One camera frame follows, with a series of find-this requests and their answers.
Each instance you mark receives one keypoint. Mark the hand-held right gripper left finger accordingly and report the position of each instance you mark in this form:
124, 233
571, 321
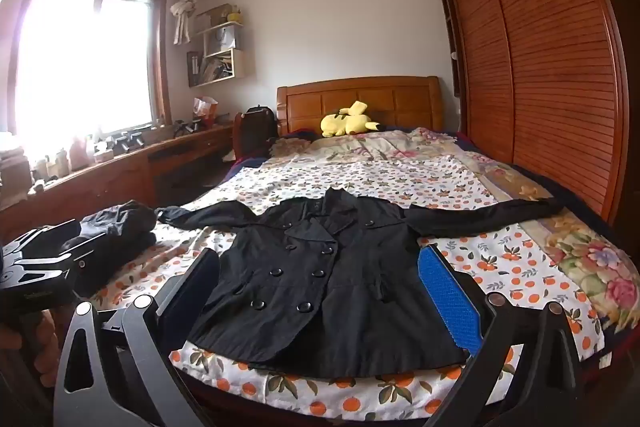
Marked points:
192, 292

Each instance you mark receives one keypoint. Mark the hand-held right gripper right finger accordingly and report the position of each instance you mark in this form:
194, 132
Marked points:
450, 297

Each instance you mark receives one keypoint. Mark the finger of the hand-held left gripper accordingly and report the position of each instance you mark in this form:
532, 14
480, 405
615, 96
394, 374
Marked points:
35, 267

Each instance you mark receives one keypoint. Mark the black double-breasted coat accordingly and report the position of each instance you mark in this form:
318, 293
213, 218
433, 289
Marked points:
325, 282

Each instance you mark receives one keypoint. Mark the dark folded clothes pile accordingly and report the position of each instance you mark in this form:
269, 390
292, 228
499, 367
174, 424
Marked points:
120, 227

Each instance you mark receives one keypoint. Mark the person's left hand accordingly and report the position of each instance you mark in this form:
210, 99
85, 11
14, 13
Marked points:
42, 342

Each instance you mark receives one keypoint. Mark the pink kettle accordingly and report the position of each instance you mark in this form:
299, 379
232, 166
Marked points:
80, 154

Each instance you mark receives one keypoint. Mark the orange fruit print bed sheet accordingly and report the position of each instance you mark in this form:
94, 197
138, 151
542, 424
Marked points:
400, 177

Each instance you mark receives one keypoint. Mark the navy red striped blanket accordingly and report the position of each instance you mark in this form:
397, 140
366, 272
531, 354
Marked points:
245, 164

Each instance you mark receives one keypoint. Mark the spare black gripper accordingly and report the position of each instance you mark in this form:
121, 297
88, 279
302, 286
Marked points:
125, 141
187, 127

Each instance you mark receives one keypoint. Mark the floral quilt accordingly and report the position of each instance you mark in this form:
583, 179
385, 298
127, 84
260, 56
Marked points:
380, 147

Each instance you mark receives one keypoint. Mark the black backpack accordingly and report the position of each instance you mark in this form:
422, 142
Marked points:
255, 127

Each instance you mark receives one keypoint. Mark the red and white paper bag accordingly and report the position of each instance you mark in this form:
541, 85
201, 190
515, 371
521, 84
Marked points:
206, 109

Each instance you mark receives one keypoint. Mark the wooden bed headboard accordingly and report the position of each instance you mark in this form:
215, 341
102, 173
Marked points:
400, 102

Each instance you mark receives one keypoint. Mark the yellow plush toy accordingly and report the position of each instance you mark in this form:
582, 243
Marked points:
350, 122

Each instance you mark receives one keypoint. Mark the wood framed window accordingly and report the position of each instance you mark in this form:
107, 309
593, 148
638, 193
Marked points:
85, 57

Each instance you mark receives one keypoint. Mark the row of books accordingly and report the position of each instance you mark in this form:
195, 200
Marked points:
215, 69

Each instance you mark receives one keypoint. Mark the white shopping bag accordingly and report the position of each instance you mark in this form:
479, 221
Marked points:
224, 39

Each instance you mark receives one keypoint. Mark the wooden louvered wardrobe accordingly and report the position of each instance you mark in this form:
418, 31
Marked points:
540, 57

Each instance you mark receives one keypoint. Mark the cardboard box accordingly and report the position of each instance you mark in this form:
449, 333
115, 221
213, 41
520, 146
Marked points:
212, 14

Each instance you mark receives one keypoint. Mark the small yellow figure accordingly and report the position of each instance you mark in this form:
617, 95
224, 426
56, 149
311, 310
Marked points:
234, 14

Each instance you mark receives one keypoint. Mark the tied cream curtain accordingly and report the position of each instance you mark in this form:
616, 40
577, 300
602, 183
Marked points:
184, 7

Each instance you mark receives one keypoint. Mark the cream wall shelf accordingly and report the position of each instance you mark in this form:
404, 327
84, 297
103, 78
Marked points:
237, 62

